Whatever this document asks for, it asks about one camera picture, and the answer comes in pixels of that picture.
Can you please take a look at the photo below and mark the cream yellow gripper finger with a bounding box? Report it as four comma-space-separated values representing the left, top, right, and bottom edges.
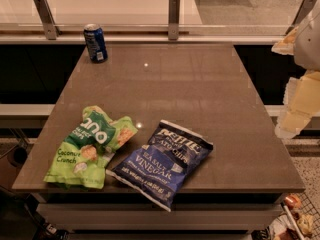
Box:
271, 27, 298, 55
275, 71, 320, 139

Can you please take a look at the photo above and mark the green rice chip bag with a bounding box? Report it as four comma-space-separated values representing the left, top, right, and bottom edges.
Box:
44, 106, 137, 189

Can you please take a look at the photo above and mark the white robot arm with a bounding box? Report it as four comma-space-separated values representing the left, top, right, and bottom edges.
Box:
271, 6, 320, 139

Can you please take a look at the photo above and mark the blue salt vinegar chip bag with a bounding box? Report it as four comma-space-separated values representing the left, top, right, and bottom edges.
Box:
106, 120, 213, 212

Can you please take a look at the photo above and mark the blue pepsi can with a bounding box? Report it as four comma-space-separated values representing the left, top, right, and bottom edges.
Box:
83, 24, 108, 63

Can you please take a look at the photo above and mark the right metal railing bracket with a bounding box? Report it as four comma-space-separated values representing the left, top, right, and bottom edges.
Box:
286, 0, 317, 33

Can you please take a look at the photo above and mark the metal railing bracket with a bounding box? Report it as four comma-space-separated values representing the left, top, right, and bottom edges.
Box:
33, 0, 60, 40
286, 0, 317, 33
168, 0, 180, 40

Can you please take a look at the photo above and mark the middle metal railing bracket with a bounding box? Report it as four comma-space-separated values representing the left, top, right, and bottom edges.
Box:
168, 0, 180, 40

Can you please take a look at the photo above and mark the wire basket with snacks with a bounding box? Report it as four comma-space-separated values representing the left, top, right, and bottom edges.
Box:
251, 193, 320, 240

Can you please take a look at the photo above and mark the left metal railing bracket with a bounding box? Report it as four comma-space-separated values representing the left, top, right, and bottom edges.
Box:
33, 0, 60, 40

